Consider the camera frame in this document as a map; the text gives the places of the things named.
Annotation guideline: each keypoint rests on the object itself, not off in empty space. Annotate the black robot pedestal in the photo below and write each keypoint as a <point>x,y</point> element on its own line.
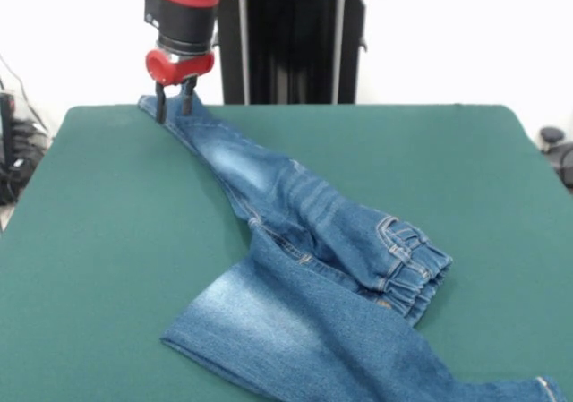
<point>291,39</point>

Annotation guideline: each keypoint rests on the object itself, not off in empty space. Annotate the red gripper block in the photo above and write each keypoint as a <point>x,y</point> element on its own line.
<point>179,68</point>

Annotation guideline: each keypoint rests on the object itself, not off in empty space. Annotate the blue denim jeans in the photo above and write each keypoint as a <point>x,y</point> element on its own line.
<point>313,285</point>

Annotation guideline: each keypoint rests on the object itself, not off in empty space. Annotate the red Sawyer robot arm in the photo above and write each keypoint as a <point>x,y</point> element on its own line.
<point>185,12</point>

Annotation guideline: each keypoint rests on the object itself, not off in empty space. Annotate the dark green table cloth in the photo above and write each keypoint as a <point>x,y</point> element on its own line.
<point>112,196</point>

